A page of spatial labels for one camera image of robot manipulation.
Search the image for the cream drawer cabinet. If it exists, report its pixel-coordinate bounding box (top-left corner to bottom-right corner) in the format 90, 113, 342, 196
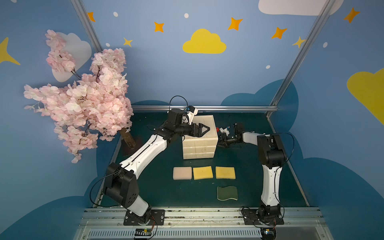
182, 115, 218, 160

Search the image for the yellow sponge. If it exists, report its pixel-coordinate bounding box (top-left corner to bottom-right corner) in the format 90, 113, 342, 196
193, 166, 214, 180
216, 167, 236, 180

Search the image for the pink white sponge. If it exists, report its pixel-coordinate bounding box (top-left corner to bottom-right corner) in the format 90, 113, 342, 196
173, 167, 192, 180

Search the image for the green scouring sponge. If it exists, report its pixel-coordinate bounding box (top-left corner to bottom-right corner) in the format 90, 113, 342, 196
217, 186, 239, 201

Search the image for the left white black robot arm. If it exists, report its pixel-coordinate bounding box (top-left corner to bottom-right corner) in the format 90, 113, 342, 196
103, 106, 210, 222

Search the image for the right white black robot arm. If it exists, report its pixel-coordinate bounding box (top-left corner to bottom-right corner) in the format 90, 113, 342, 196
217, 123, 288, 226

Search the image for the pink cherry blossom tree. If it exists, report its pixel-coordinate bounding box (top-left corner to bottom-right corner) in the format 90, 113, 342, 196
24, 30, 134, 164

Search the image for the right small circuit board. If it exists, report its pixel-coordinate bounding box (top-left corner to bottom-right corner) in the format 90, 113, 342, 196
261, 228, 277, 240

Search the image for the left green circuit board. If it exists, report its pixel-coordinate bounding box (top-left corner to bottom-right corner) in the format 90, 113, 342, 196
134, 228, 155, 240

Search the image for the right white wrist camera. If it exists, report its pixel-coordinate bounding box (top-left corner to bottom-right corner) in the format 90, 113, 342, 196
219, 128, 230, 136

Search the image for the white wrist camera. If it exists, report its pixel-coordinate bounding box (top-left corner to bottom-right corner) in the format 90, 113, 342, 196
219, 128, 230, 136
186, 106, 199, 125

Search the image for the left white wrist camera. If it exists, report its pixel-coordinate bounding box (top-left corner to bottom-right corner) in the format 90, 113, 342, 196
186, 106, 199, 125

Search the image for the dark tree base plate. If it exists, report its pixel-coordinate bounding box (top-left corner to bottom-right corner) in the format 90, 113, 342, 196
121, 135, 143, 157

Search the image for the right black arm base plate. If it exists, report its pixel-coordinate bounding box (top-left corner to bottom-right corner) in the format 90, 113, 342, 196
240, 208, 285, 227

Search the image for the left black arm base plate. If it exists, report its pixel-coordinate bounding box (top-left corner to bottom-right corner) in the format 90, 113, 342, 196
123, 209, 165, 226

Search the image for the aluminium front rail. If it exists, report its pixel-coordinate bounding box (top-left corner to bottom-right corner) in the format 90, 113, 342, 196
74, 207, 333, 240

